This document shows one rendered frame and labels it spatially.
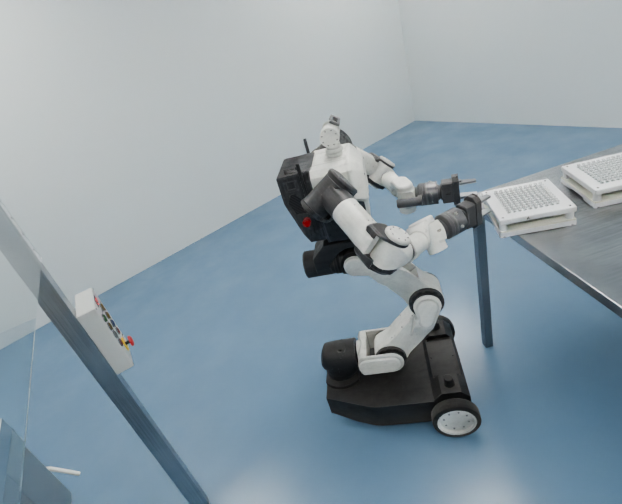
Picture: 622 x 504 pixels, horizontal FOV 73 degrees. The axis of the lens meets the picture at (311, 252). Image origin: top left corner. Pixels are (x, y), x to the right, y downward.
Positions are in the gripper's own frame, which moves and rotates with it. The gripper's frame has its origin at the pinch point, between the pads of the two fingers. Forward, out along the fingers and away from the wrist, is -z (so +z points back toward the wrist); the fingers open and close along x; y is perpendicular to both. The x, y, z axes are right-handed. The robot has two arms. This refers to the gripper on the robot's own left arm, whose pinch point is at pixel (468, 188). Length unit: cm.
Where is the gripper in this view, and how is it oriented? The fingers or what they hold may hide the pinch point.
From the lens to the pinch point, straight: 171.0
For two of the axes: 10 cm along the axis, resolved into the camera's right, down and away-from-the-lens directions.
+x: 2.6, 8.3, 5.0
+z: -9.4, 1.0, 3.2
